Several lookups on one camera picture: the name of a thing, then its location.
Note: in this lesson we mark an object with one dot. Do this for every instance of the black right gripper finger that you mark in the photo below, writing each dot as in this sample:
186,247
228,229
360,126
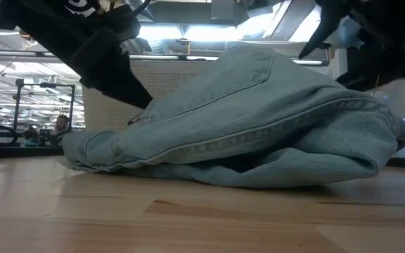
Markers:
323,28

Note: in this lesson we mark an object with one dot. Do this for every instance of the white perforated laundry basket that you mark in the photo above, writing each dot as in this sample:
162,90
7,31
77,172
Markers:
111,112

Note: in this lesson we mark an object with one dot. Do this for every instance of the black rack frame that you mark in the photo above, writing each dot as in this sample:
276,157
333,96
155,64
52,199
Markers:
18,102

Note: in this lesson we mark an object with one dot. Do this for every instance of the grey horizontal pipe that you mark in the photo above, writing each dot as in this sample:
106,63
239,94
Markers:
174,57

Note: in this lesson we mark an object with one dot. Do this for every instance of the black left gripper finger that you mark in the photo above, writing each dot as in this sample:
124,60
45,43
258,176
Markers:
111,92
114,66

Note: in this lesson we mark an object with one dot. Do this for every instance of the person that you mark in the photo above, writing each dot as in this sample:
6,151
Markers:
62,124
30,137

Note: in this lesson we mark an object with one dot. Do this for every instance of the light blue denim jeans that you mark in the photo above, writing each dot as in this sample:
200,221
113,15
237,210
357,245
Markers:
241,123

